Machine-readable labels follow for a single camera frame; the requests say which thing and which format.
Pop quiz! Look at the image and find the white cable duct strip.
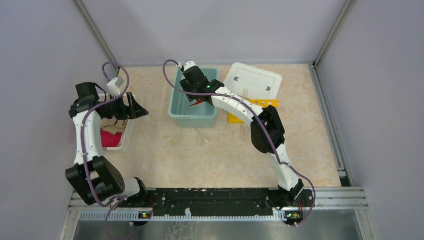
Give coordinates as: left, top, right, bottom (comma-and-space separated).
79, 210, 304, 222

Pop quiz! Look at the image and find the glass funnel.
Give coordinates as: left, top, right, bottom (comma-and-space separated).
194, 128, 210, 144

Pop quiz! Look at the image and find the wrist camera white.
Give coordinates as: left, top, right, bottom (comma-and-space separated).
106, 76, 125, 98
180, 60, 197, 72

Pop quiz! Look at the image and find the pink cloth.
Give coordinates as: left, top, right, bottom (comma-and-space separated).
100, 130, 123, 148

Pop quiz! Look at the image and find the clear glass test tube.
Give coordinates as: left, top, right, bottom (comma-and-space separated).
242, 88, 249, 99

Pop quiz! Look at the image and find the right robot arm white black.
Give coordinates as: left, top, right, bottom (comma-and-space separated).
178, 62, 305, 206

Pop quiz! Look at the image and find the yellow test tube rack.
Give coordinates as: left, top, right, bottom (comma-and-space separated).
227, 99, 279, 124

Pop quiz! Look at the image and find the wash bottle red cap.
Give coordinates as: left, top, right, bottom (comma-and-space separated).
189, 99, 203, 107

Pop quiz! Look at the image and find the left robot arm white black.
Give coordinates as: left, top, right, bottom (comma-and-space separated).
65, 82, 150, 207

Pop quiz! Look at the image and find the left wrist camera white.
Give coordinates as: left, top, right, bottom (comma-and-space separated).
106, 76, 125, 98

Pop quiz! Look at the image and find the white perforated basket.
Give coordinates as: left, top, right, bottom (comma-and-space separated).
97, 93, 137, 153

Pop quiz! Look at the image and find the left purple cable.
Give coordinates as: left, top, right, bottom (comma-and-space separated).
82, 61, 130, 239

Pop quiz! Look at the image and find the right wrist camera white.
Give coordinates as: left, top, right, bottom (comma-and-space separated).
180, 60, 197, 72

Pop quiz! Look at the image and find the white plastic lid tray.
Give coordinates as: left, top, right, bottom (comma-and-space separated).
223, 62, 283, 99

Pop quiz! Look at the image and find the teal plastic tub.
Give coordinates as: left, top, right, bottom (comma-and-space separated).
168, 67, 220, 128

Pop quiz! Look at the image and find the beige cloth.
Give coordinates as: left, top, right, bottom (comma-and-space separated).
101, 118, 128, 135

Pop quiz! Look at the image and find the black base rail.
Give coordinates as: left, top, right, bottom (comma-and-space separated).
148, 188, 315, 219

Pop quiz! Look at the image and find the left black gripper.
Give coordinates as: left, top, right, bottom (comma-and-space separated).
102, 91, 149, 120

